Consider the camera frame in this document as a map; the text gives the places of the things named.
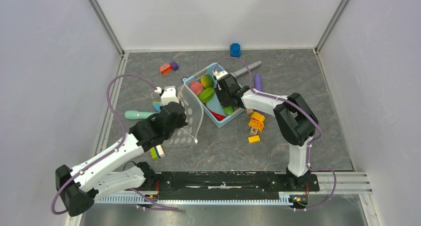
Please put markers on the green orange toy mango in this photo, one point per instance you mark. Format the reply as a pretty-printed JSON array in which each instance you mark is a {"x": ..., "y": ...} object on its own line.
[{"x": 207, "y": 81}]

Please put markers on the light blue plastic basket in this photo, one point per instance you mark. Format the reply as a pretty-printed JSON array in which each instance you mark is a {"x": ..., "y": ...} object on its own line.
[{"x": 214, "y": 105}]

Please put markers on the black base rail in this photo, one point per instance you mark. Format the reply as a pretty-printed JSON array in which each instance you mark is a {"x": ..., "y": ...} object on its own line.
[{"x": 226, "y": 185}]

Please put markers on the purple toy microphone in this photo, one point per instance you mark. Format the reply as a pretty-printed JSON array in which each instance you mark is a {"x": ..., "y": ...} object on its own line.
[{"x": 258, "y": 82}]

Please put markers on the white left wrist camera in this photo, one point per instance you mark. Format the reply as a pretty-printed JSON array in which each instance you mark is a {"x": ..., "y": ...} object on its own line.
[{"x": 167, "y": 95}]

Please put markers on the green toy cucumber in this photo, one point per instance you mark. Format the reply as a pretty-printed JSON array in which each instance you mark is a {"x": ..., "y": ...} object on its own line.
[{"x": 228, "y": 110}]

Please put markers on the yellow flat brick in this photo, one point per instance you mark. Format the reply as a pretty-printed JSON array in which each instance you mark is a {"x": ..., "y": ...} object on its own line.
[{"x": 253, "y": 139}]

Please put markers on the green toy pea pod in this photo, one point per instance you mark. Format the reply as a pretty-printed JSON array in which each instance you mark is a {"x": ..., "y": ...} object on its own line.
[{"x": 206, "y": 95}]

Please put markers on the clear polka dot zip bag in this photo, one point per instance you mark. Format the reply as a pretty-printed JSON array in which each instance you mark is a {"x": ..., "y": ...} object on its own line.
[{"x": 187, "y": 136}]

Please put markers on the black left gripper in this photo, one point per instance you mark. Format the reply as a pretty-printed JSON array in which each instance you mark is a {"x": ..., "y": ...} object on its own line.
[{"x": 182, "y": 122}]

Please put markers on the multicolour brick stack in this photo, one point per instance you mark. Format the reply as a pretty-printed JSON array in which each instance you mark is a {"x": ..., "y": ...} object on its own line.
[{"x": 157, "y": 105}]

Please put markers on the blue toy brick car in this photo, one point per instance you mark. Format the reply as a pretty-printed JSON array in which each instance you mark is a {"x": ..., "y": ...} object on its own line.
[{"x": 235, "y": 50}]

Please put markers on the orange toy brick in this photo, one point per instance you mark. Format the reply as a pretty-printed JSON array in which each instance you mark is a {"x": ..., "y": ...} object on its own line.
[{"x": 165, "y": 68}]

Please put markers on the purple toy brick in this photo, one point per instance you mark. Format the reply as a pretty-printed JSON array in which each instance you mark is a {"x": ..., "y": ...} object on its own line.
[{"x": 174, "y": 65}]

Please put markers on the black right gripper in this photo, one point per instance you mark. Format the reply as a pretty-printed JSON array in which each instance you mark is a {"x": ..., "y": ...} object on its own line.
[{"x": 219, "y": 93}]

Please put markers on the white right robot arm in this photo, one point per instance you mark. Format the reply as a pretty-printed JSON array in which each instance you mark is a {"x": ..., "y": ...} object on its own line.
[{"x": 296, "y": 121}]

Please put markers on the wooden cube upper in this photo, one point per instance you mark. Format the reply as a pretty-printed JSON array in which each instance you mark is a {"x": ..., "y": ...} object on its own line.
[{"x": 249, "y": 112}]

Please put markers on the green white brick block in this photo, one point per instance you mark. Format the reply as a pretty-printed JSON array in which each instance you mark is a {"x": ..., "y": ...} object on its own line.
[{"x": 157, "y": 152}]

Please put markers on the wooden letter cube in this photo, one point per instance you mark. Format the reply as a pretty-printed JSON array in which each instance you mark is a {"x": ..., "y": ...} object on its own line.
[{"x": 254, "y": 131}]

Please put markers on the mint green toy microphone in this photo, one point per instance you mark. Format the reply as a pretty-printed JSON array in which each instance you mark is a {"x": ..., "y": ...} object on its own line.
[{"x": 137, "y": 115}]

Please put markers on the red toy chili pepper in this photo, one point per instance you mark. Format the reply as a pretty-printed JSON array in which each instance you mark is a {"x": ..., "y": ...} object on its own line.
[{"x": 217, "y": 116}]

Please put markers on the pink toy peach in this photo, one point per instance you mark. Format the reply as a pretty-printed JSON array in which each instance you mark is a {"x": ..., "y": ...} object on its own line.
[{"x": 196, "y": 87}]

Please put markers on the orange brick stack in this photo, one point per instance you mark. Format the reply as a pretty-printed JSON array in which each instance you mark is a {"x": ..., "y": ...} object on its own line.
[{"x": 257, "y": 120}]

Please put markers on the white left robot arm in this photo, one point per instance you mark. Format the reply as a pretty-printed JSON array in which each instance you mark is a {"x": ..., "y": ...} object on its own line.
[{"x": 80, "y": 186}]

